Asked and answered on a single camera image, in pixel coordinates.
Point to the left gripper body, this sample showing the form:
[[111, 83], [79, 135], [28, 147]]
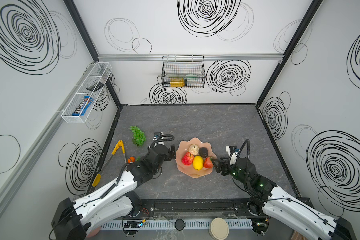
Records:
[[172, 151]]

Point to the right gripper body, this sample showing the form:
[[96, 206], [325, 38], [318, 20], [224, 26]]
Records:
[[223, 166]]

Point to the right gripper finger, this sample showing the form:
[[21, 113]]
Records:
[[217, 161], [218, 167]]

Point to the red fake strawberry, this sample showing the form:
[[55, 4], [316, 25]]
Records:
[[208, 163]]

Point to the dark fake avocado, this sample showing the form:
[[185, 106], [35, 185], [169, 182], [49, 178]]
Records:
[[203, 152]]

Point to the yellow fake lemon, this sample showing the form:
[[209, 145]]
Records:
[[198, 163]]

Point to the beige fake pear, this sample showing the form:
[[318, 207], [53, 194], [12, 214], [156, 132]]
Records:
[[194, 149]]

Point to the red fake apple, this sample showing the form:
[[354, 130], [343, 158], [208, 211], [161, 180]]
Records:
[[187, 159]]

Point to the pink scalloped fruit bowl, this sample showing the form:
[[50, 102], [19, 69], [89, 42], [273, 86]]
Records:
[[189, 170]]

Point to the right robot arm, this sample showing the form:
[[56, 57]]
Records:
[[267, 198]]

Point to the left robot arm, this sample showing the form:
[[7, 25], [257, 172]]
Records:
[[75, 220]]

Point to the green fake grapes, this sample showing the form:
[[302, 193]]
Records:
[[139, 137]]

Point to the cream round lid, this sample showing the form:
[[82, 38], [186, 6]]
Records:
[[219, 229]]

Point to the black round cap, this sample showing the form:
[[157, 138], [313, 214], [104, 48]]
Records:
[[179, 224]]

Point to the striped brown cloth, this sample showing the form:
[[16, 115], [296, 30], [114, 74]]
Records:
[[297, 236]]

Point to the yellow sponge in basket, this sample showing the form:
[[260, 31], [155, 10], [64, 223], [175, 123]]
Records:
[[178, 83]]

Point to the pink plastic cup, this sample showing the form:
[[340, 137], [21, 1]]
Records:
[[94, 232]]

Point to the blue candy packet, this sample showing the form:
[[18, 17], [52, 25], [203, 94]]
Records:
[[82, 106]]

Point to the black remote control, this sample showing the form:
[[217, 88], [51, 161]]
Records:
[[95, 87]]

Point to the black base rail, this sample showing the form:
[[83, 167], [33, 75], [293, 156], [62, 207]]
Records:
[[228, 207]]

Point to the black wire wall basket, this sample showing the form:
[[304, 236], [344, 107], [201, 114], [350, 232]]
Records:
[[189, 67]]

